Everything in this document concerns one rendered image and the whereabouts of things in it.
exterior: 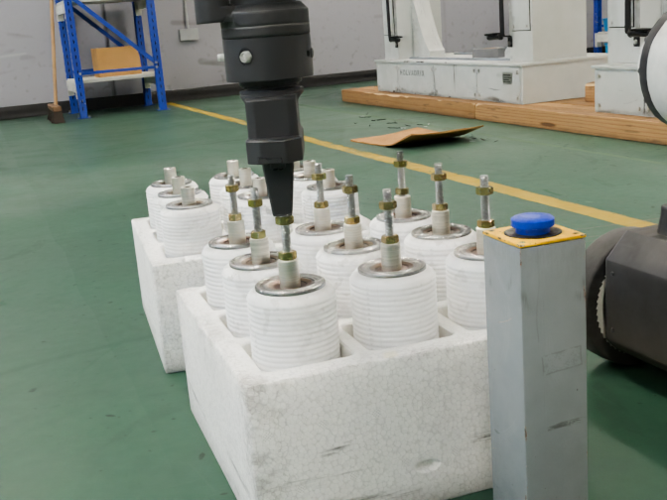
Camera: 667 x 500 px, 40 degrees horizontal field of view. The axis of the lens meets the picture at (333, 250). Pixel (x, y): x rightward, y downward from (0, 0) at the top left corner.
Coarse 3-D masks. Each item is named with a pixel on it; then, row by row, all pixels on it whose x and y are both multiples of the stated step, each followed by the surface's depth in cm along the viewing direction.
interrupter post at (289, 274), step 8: (280, 264) 96; (288, 264) 96; (296, 264) 96; (280, 272) 96; (288, 272) 96; (296, 272) 96; (280, 280) 97; (288, 280) 96; (296, 280) 96; (288, 288) 96
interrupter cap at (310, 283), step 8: (264, 280) 99; (272, 280) 99; (304, 280) 98; (312, 280) 98; (320, 280) 98; (256, 288) 96; (264, 288) 96; (272, 288) 96; (280, 288) 97; (296, 288) 96; (304, 288) 95; (312, 288) 94; (320, 288) 95; (272, 296) 94; (280, 296) 94; (288, 296) 94
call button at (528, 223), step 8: (520, 216) 85; (528, 216) 85; (536, 216) 85; (544, 216) 85; (552, 216) 85; (512, 224) 85; (520, 224) 84; (528, 224) 84; (536, 224) 84; (544, 224) 84; (552, 224) 84; (520, 232) 85; (528, 232) 84; (536, 232) 84; (544, 232) 84
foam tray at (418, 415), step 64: (192, 320) 115; (448, 320) 104; (192, 384) 124; (256, 384) 90; (320, 384) 92; (384, 384) 95; (448, 384) 97; (256, 448) 91; (320, 448) 94; (384, 448) 96; (448, 448) 99
